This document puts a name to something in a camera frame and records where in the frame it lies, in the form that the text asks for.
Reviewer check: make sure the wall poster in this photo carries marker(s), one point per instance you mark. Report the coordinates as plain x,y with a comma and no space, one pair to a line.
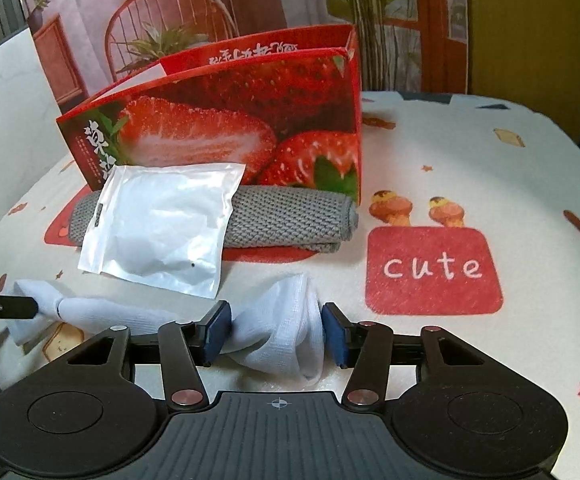
270,5

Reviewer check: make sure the white sock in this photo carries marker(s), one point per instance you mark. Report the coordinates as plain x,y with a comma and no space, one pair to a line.
275,330

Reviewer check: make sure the white plastic pouch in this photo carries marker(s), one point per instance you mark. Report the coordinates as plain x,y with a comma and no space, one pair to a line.
159,225

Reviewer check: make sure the grey knitted cloth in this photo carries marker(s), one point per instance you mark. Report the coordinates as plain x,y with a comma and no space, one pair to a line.
290,220

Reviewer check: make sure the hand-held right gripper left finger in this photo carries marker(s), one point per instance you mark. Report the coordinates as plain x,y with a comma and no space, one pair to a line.
218,332

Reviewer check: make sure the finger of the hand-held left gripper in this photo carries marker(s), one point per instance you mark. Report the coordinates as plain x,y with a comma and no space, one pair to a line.
4,307

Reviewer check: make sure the printed blanket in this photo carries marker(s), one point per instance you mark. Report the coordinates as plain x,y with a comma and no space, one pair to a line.
470,185

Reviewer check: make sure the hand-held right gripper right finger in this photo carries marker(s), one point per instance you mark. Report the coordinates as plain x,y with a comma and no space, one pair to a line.
334,335

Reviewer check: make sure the red strawberry cardboard box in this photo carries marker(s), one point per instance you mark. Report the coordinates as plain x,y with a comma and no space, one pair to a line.
250,110

